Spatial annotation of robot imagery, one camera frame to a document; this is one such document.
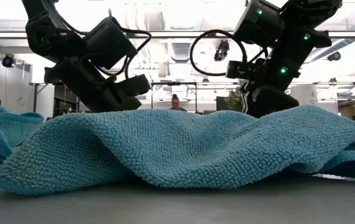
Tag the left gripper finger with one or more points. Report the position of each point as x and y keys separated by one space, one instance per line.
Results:
x=118 y=104

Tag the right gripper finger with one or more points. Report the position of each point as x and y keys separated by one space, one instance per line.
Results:
x=271 y=102

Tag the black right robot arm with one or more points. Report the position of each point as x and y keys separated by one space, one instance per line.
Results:
x=258 y=21

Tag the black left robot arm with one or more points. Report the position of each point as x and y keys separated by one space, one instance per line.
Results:
x=50 y=34

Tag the blue microfiber towel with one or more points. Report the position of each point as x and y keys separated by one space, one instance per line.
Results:
x=177 y=149

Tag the white cylindrical appliance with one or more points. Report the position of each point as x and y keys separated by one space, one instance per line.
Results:
x=303 y=96

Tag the small potted artificial plant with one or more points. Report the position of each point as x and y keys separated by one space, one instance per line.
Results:
x=235 y=99

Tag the black ceiling spotlight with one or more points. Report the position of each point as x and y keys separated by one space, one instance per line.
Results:
x=8 y=60
x=334 y=56
x=221 y=49

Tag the person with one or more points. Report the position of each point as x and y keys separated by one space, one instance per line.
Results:
x=175 y=104

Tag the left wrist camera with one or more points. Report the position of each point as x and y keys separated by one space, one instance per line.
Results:
x=137 y=85

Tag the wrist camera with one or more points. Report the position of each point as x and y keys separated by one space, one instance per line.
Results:
x=238 y=70
x=137 y=85

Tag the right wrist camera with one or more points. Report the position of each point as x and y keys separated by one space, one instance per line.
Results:
x=238 y=70

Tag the black metal rack frame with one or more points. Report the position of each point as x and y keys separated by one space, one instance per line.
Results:
x=171 y=83
x=35 y=96

